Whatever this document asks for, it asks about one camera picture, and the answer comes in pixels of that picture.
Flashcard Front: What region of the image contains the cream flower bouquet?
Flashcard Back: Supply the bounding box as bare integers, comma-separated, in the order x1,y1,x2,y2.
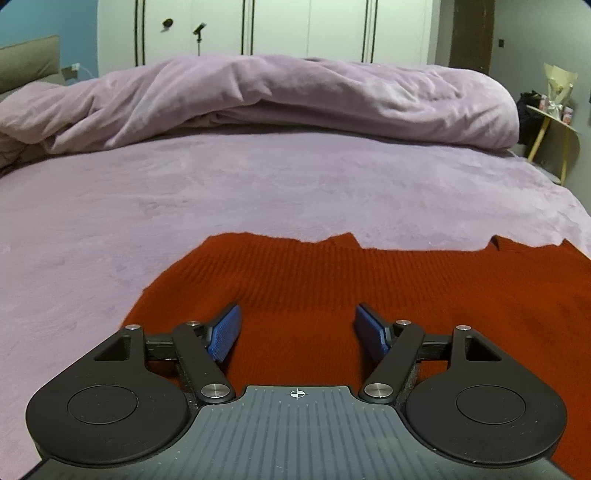
542,62,578,121

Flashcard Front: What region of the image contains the purple bed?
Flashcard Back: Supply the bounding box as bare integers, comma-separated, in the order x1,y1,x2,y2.
0,127,591,480

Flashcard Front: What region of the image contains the brown wooden door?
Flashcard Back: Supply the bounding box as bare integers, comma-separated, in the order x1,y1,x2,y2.
450,0,496,75

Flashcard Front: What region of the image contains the white wardrobe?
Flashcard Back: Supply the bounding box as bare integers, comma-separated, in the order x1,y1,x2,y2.
98,0,435,77

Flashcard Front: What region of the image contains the grey padded headboard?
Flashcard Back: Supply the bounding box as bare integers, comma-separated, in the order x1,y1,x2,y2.
0,36,62,95

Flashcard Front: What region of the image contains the black clothes pile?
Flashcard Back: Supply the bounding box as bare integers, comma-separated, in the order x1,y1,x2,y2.
516,91,548,144

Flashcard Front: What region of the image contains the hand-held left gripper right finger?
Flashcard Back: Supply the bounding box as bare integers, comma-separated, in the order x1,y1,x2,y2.
354,303,505,404

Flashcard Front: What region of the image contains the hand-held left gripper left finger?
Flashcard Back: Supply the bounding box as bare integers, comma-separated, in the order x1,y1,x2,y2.
93,303,237,404

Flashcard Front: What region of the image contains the purple duvet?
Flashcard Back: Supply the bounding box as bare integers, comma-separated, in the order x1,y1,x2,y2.
0,53,522,169

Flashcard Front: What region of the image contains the yellow side table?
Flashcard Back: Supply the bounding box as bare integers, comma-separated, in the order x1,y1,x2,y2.
525,104,581,185

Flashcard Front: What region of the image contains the red knit cardigan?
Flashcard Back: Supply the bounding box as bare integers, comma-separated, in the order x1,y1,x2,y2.
122,233,591,480

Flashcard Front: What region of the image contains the white charger cable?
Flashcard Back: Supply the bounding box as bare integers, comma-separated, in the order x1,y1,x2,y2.
61,62,95,81

